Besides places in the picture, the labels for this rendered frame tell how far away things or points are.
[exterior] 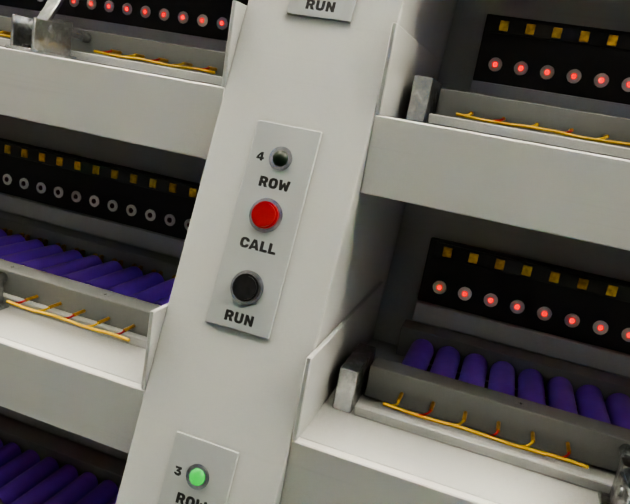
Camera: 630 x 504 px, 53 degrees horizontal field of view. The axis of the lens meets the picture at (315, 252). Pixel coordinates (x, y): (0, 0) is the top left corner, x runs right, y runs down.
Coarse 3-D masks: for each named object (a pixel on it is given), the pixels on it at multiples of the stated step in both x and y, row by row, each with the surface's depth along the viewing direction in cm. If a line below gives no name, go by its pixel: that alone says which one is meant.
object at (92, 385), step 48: (0, 192) 63; (144, 240) 58; (0, 336) 41; (48, 336) 42; (96, 336) 43; (0, 384) 41; (48, 384) 39; (96, 384) 38; (144, 384) 37; (96, 432) 39
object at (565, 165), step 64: (384, 64) 35; (512, 64) 51; (576, 64) 49; (384, 128) 35; (448, 128) 34; (512, 128) 38; (576, 128) 39; (384, 192) 36; (448, 192) 35; (512, 192) 34; (576, 192) 33
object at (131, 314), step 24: (0, 264) 47; (24, 288) 46; (48, 288) 45; (72, 288) 45; (96, 288) 46; (72, 312) 45; (96, 312) 44; (120, 312) 44; (144, 312) 43; (120, 336) 42
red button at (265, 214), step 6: (258, 204) 36; (264, 204) 36; (270, 204) 36; (252, 210) 36; (258, 210) 36; (264, 210) 36; (270, 210) 36; (276, 210) 36; (252, 216) 36; (258, 216) 36; (264, 216) 36; (270, 216) 36; (276, 216) 36; (258, 222) 36; (264, 222) 36; (270, 222) 36; (264, 228) 36
